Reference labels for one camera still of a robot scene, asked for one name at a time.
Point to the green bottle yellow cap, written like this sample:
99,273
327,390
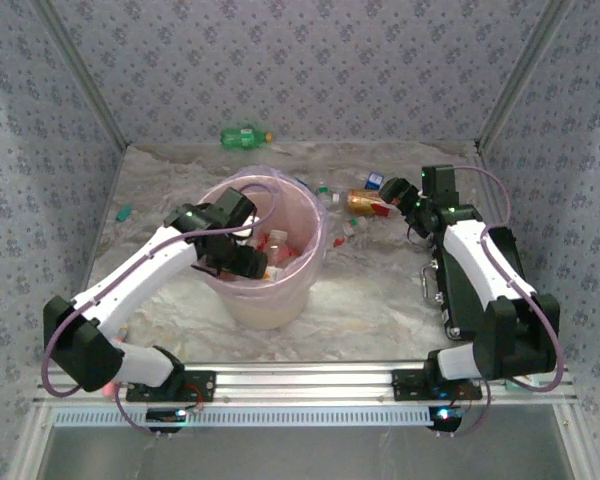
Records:
242,138

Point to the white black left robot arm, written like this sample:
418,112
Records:
130,280

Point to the white bottle orange label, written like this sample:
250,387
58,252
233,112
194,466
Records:
275,273

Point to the grey marbled table cloth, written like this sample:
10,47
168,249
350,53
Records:
360,310

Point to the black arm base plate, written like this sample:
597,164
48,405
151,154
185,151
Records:
410,385
200,385

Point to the clear bottle white cap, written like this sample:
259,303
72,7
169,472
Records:
279,240

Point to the black controller board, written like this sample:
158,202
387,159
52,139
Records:
165,415
445,416

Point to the aluminium frame post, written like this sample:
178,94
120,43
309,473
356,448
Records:
82,75
526,75

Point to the blue and white small box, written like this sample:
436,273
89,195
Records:
375,179

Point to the clear bottle red cap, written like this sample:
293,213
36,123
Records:
340,242

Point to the aluminium mounting rail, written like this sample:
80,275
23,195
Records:
305,385

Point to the clear bottle beige cap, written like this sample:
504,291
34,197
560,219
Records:
351,229

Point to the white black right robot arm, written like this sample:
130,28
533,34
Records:
480,260

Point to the beige plastic bin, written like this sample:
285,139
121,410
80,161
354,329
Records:
265,315

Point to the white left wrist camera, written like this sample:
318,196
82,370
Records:
245,233

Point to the small teal plastic object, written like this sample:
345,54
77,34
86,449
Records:
123,213

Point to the small white yellow object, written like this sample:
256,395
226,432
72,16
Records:
123,331

